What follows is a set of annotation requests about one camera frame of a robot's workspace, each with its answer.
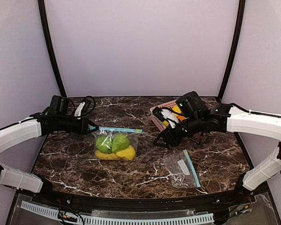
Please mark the large yellow toy fruit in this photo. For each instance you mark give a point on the large yellow toy fruit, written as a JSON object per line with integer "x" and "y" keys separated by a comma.
{"x": 127, "y": 154}

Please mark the green toy lime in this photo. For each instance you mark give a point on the green toy lime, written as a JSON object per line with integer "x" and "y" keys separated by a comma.
{"x": 104, "y": 144}
{"x": 120, "y": 142}

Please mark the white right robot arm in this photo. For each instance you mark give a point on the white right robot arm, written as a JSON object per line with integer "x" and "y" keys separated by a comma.
{"x": 257, "y": 129}

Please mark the black corner frame post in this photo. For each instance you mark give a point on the black corner frame post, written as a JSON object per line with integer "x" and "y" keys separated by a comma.
{"x": 233, "y": 49}
{"x": 49, "y": 46}

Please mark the pink perforated plastic basket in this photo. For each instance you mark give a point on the pink perforated plastic basket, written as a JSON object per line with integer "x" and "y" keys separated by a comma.
{"x": 170, "y": 105}

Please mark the black right corner frame post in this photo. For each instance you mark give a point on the black right corner frame post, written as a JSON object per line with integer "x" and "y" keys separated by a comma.
{"x": 233, "y": 49}

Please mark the white slotted cable duct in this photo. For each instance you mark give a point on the white slotted cable duct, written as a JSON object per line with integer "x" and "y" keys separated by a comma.
{"x": 104, "y": 217}

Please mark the yellow toy fruit front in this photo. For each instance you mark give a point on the yellow toy fruit front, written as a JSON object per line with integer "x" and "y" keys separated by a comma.
{"x": 177, "y": 110}

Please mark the black left corner frame post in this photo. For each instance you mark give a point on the black left corner frame post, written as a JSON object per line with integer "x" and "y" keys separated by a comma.
{"x": 49, "y": 46}

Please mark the clear zip bag yellow slider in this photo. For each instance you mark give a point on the clear zip bag yellow slider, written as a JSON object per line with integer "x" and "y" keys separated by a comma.
{"x": 132, "y": 134}

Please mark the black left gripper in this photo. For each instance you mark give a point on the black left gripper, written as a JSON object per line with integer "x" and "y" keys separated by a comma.
{"x": 83, "y": 125}

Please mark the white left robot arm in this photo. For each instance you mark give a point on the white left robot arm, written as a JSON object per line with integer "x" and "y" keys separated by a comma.
{"x": 15, "y": 134}

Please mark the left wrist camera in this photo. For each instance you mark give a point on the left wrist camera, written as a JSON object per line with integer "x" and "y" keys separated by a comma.
{"x": 86, "y": 107}

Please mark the black front frame rail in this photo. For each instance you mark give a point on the black front frame rail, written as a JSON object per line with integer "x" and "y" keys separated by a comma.
{"x": 78, "y": 200}

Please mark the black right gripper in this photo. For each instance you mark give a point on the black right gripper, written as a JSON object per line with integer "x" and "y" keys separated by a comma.
{"x": 170, "y": 135}

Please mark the clear zip bag on table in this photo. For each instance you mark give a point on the clear zip bag on table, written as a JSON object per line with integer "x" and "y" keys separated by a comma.
{"x": 182, "y": 173}

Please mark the red orange toy mango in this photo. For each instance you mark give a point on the red orange toy mango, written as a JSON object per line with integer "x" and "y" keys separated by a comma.
{"x": 181, "y": 118}

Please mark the small yellow toy lemon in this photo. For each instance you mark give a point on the small yellow toy lemon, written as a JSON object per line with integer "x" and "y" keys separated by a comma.
{"x": 106, "y": 156}

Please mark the yellow toy banana piece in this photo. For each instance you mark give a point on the yellow toy banana piece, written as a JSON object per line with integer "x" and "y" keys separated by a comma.
{"x": 166, "y": 123}

